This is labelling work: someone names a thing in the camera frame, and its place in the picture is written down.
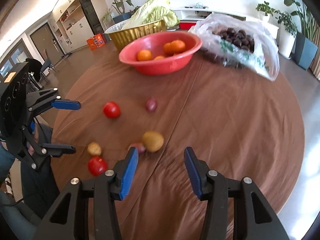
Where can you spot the bushy plant tall white pot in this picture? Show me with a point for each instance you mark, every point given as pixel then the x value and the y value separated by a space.
pixel 286 42

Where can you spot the white wall cabinets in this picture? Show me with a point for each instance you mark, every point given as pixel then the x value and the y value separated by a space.
pixel 72 30

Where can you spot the pile of dark chestnuts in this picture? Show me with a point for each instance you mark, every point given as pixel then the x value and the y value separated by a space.
pixel 235 38

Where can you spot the blue dining chair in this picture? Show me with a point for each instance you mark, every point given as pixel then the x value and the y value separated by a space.
pixel 47 66

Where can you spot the red container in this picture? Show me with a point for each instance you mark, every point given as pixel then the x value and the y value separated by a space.
pixel 186 25

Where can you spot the small dark red plum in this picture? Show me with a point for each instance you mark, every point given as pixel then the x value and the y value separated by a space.
pixel 151 104
pixel 139 147

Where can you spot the brown tablecloth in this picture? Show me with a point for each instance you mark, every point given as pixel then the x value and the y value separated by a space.
pixel 225 130

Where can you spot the red tomato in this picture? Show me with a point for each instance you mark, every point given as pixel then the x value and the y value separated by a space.
pixel 111 110
pixel 97 165

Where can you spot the napa cabbage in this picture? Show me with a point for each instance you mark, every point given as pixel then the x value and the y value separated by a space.
pixel 150 12

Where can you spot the orange cardboard box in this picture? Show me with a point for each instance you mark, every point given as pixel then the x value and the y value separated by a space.
pixel 96 42

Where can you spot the black glass cabinet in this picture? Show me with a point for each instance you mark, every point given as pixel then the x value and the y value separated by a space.
pixel 90 15

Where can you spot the clear plastic bag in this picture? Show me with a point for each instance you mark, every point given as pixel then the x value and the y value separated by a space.
pixel 262 52

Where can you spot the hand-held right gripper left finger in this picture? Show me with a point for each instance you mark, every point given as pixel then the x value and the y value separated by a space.
pixel 128 172

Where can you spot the tall tree plant blue pot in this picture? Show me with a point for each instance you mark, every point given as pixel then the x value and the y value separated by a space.
pixel 117 0

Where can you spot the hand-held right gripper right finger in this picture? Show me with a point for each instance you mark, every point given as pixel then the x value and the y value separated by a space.
pixel 193 172

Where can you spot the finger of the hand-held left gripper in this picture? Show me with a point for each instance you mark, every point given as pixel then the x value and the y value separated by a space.
pixel 60 149
pixel 66 105

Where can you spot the large potato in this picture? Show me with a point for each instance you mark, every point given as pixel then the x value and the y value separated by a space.
pixel 153 141

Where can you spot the small plant ribbed white pot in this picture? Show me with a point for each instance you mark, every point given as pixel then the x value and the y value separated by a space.
pixel 136 9

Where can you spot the golden foil basin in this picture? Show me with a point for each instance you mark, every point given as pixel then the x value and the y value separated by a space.
pixel 130 36

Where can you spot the orange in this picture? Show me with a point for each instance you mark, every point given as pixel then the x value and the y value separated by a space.
pixel 168 48
pixel 159 57
pixel 179 46
pixel 144 55

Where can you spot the red plastic basin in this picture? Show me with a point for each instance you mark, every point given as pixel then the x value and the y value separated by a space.
pixel 160 67

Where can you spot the brown kiwi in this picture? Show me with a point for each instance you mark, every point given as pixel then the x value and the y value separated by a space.
pixel 94 148

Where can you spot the entrance door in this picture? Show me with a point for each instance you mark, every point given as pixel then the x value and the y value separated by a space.
pixel 42 40

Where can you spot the broad-leaf plant blue pot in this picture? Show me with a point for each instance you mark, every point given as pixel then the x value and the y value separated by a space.
pixel 303 52

